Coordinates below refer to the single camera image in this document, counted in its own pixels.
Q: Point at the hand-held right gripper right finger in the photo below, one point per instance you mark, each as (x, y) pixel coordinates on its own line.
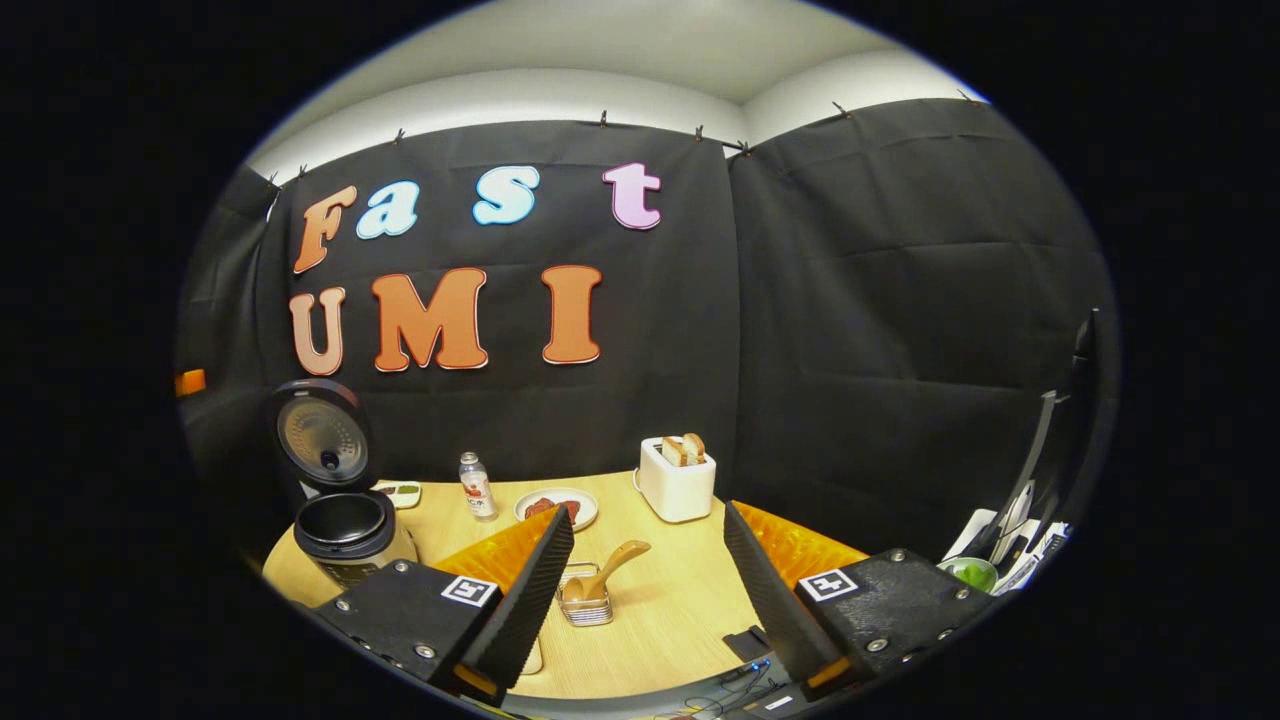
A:
(775, 600)

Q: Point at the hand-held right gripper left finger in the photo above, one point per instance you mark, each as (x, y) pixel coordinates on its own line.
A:
(525, 600)

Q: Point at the small black device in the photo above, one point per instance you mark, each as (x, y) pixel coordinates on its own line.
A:
(745, 643)

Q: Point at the toast slice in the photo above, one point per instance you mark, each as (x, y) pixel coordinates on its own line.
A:
(673, 451)
(695, 447)

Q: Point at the red meat slice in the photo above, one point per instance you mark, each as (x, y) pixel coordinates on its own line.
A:
(570, 506)
(538, 508)

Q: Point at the white toaster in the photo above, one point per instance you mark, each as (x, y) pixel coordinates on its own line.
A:
(675, 492)

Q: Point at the white divided condiment dish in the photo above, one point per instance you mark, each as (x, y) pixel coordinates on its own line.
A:
(400, 494)

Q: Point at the white round plate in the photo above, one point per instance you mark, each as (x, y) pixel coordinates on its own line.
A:
(585, 510)

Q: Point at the grey metal stand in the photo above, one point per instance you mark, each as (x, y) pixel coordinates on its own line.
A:
(1040, 440)

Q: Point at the black backdrop cloth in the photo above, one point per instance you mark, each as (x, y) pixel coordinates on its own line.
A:
(880, 300)

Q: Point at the clear plastic bottle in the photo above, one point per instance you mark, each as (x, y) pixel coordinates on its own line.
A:
(478, 492)

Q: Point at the black rice cooker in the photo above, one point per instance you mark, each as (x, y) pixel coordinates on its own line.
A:
(345, 530)

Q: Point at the green bowl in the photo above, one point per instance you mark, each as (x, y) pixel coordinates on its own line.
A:
(968, 574)

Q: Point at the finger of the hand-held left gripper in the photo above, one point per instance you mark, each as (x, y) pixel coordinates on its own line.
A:
(190, 383)

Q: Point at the wooden spoon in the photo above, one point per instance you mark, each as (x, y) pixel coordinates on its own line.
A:
(610, 565)

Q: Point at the white packages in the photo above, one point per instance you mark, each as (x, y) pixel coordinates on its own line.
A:
(1030, 560)

